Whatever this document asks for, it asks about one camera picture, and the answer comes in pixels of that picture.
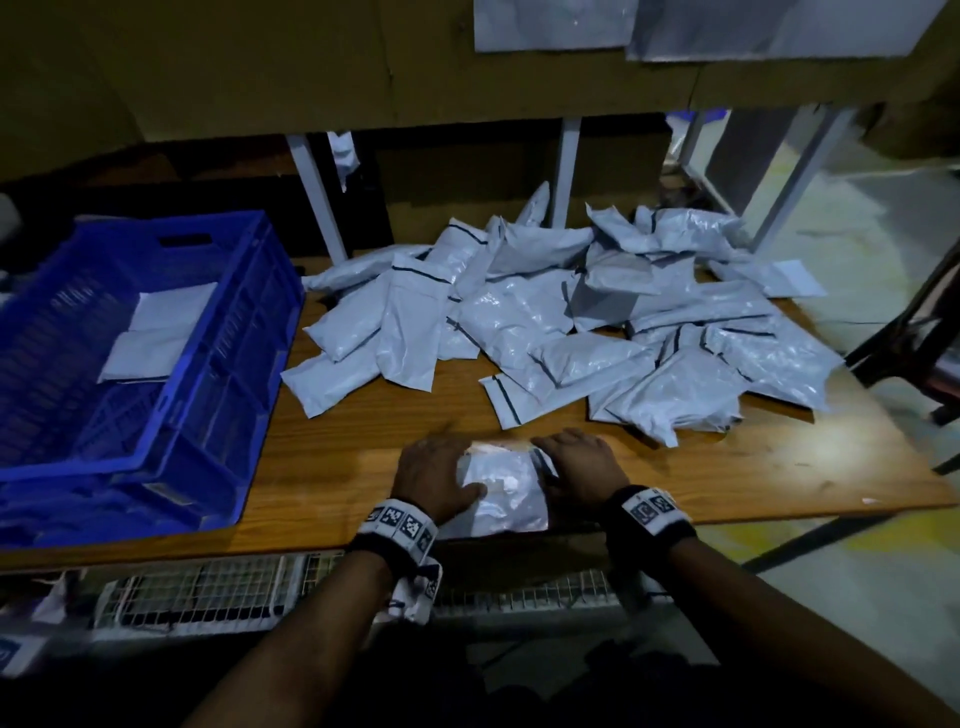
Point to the person's left hand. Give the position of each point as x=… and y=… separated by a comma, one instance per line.
x=438, y=477

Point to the person's right hand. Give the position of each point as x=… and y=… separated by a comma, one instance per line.
x=585, y=465

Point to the pile of grey mailer bags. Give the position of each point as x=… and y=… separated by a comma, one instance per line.
x=570, y=315

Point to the blue plastic crate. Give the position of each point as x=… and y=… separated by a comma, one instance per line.
x=225, y=405

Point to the person's right forearm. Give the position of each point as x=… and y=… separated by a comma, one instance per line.
x=810, y=645

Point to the person's left forearm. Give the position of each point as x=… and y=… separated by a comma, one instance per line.
x=300, y=645

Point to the left marker wristband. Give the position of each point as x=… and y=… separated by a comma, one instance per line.
x=398, y=533

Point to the marker wristband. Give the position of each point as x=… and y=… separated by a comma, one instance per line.
x=648, y=525
x=398, y=533

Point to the right marker wristband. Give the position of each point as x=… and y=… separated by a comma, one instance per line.
x=648, y=525

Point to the wooden table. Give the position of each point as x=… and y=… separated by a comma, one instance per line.
x=810, y=465

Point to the white metal shelf leg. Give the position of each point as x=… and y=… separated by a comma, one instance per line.
x=803, y=180
x=566, y=173
x=318, y=203

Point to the brown wooden chair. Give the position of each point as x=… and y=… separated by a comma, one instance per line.
x=915, y=338

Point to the white printed paper sheet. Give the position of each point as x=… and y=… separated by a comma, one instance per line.
x=863, y=27
x=555, y=23
x=698, y=27

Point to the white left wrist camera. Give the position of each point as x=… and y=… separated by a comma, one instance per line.
x=417, y=593

